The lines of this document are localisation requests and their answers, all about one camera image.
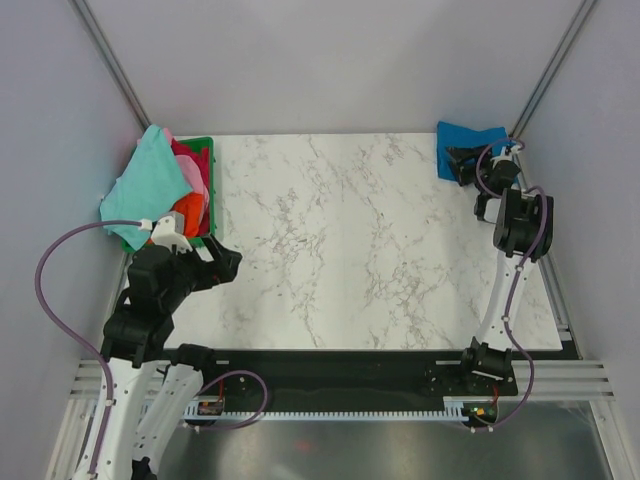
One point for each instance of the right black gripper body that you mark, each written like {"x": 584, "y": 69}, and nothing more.
{"x": 467, "y": 174}

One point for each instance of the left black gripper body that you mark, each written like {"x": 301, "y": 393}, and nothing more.
{"x": 193, "y": 273}

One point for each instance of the blue t shirt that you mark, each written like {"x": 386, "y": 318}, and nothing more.
{"x": 452, "y": 135}

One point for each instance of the green plastic bin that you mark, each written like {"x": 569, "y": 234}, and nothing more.
{"x": 197, "y": 144}

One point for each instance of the teal t shirt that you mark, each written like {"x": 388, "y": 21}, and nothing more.
{"x": 151, "y": 183}

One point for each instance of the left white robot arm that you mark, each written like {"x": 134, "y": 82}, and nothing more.
{"x": 144, "y": 388}

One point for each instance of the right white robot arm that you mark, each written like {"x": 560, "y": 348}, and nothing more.
{"x": 523, "y": 234}

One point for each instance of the orange t shirt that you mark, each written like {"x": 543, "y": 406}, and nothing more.
{"x": 195, "y": 210}

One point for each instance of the pink t shirt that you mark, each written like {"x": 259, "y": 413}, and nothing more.
{"x": 194, "y": 165}

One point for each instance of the dark red t shirt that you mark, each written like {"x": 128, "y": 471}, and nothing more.
{"x": 195, "y": 206}

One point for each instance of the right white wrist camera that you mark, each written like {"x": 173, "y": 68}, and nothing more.
{"x": 507, "y": 153}

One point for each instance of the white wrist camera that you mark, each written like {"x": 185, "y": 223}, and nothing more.
{"x": 507, "y": 153}
{"x": 168, "y": 232}

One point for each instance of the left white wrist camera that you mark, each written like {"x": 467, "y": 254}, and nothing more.
{"x": 168, "y": 232}

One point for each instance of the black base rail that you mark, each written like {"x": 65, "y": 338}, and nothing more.
{"x": 306, "y": 381}

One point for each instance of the right aluminium frame post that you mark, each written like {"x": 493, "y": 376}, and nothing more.
{"x": 560, "y": 54}

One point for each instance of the aluminium frame post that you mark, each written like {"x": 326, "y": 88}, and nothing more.
{"x": 560, "y": 54}
{"x": 103, "y": 47}

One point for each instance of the aluminium front rail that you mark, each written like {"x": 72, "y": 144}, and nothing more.
{"x": 554, "y": 380}

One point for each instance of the left aluminium frame post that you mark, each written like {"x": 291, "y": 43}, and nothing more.
{"x": 103, "y": 47}

